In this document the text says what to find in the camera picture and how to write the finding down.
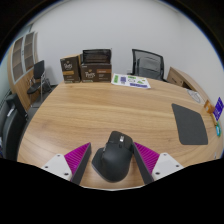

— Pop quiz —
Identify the purple standing card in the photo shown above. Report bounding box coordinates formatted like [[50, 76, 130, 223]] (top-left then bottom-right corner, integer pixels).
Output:
[[213, 96, 224, 122]]

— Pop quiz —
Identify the small orange box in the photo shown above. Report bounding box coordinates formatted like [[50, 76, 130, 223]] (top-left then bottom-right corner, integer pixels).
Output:
[[203, 99, 216, 115]]

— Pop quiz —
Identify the wooden shelf unit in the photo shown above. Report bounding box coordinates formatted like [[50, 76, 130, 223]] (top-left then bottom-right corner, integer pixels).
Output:
[[6, 31, 41, 105]]

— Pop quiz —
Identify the black side chair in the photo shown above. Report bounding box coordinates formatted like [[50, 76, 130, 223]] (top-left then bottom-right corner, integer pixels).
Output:
[[26, 59, 53, 104]]

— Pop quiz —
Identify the round grey disc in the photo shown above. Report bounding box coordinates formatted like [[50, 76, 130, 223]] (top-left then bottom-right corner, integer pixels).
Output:
[[186, 89, 203, 104]]

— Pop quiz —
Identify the black computer mouse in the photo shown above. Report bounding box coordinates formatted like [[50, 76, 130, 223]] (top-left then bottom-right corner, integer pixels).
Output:
[[91, 130, 135, 183]]

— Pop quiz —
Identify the wide brown cardboard box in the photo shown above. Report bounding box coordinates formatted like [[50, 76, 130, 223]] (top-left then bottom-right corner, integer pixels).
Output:
[[79, 62, 113, 83]]

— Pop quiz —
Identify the white printed sheet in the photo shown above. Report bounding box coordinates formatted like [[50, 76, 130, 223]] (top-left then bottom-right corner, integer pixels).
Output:
[[110, 73, 152, 90]]

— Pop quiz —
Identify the wooden side desk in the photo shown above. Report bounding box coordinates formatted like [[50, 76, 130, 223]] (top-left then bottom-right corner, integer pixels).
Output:
[[166, 66, 208, 102]]

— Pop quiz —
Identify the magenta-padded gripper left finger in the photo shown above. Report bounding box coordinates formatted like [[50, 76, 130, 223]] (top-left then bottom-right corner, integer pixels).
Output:
[[40, 142, 92, 185]]

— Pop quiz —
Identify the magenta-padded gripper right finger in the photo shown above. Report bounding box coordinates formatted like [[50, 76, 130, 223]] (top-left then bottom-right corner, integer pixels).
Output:
[[132, 142, 184, 185]]

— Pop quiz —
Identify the black padded chair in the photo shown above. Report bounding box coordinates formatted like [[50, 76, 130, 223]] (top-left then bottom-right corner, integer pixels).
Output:
[[0, 93, 29, 161]]

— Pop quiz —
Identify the black mesh office chair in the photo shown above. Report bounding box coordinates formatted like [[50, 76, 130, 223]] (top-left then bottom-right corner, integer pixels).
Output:
[[128, 48, 167, 82]]

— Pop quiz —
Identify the dark open box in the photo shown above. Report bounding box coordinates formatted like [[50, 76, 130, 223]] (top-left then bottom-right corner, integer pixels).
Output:
[[81, 48, 112, 65]]

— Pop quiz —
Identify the dark grey mouse pad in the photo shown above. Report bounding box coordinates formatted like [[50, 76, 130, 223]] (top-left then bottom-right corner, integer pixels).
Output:
[[171, 103, 209, 146]]

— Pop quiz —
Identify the green packet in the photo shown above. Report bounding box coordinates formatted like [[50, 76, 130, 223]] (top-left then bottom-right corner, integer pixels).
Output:
[[214, 121, 223, 138]]

